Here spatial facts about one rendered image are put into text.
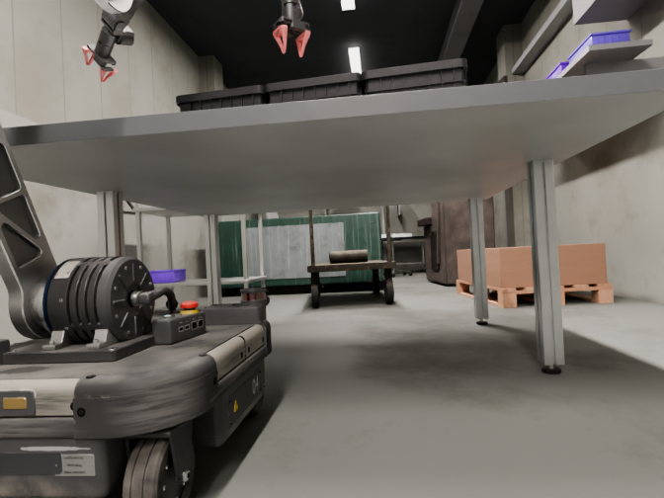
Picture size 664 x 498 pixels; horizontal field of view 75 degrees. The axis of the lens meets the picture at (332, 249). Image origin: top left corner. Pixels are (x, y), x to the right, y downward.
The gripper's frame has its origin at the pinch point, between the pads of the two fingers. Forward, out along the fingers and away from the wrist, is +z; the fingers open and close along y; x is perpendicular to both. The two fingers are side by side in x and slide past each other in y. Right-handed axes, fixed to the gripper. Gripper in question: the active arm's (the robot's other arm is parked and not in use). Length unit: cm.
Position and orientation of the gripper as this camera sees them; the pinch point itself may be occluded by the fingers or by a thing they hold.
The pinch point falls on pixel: (292, 52)
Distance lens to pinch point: 155.1
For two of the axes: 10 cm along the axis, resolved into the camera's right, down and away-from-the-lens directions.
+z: 0.5, 10.0, 0.3
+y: -8.2, 0.6, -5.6
